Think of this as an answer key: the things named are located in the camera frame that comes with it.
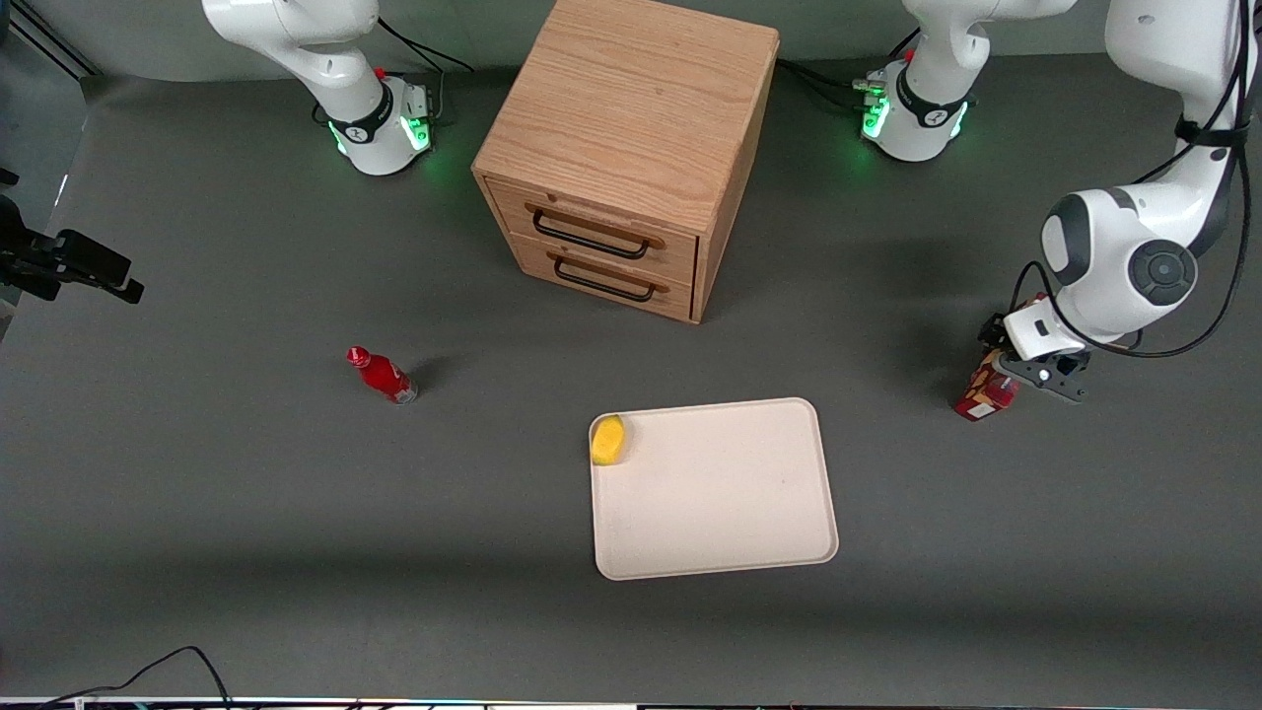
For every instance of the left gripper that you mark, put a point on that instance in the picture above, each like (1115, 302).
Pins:
(995, 332)

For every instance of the red cookie box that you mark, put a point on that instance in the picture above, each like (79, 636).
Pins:
(986, 392)

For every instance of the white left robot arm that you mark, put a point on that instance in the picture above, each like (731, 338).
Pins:
(1134, 247)

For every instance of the beige rectangular tray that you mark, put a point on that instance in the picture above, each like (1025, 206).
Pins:
(712, 488)

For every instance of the yellow lemon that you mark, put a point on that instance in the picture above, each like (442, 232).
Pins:
(608, 440)

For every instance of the wooden drawer cabinet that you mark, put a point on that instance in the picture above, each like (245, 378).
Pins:
(631, 108)

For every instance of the red soda bottle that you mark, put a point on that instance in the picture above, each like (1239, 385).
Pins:
(383, 375)

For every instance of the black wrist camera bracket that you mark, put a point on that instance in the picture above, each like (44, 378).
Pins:
(1060, 376)

